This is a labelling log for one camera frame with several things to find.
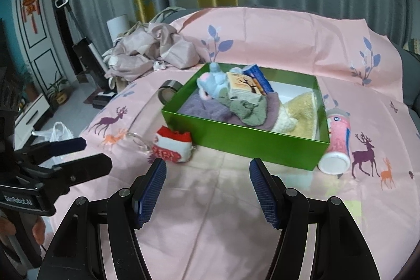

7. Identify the blue orange tissue pack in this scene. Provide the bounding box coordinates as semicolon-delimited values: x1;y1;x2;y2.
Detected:
242;64;274;94

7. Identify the green cardboard box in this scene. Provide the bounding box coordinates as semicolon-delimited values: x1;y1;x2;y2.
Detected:
162;63;330;171

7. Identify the white table lamp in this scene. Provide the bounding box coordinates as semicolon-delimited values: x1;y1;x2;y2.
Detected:
106;14;130;42

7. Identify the crumpled beige fabric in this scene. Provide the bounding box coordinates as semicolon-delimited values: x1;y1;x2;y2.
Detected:
103;23;200;82

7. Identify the potted plant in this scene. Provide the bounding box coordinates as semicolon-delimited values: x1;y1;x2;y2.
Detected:
47;71;68;106

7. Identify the pink cylindrical canister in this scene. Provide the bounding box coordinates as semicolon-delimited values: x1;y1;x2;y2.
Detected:
318;108;351;176

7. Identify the white plastic bag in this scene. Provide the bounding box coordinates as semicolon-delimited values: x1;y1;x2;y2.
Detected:
31;121;74;142

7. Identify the red chinese knot decoration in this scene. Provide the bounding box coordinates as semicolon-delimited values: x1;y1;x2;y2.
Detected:
21;0;41;35

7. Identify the black tripod stand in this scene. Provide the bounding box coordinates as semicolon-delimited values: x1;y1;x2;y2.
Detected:
54;0;116;109

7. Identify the person's left hand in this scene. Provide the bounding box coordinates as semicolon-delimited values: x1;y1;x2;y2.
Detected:
0;216;46;245

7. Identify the grey sofa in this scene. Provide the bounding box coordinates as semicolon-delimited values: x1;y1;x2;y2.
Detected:
394;43;420;114

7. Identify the red white sock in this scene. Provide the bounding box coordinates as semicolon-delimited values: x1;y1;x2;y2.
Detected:
150;126;193;163

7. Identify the green waffle cloth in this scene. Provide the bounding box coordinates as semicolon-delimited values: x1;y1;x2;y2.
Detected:
217;92;268;127

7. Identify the cream tree-print tissue pack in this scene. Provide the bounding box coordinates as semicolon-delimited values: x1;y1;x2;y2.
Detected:
226;72;263;104

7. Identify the light blue plush toy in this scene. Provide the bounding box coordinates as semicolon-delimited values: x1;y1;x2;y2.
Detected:
196;62;237;100

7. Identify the yellow fluffy towel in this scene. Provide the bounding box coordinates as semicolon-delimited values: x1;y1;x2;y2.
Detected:
271;92;318;139

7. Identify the clear glass bottle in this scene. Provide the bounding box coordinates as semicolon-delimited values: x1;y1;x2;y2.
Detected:
158;80;183;104

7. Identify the lavender fuzzy cloth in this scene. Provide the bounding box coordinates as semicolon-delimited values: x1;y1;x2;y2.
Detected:
178;93;234;122

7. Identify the white tv cabinet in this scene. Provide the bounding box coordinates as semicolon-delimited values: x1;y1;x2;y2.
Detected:
14;94;53;149

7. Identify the purple knitted cloth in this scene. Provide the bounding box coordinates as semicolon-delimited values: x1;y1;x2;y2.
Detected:
227;92;281;131

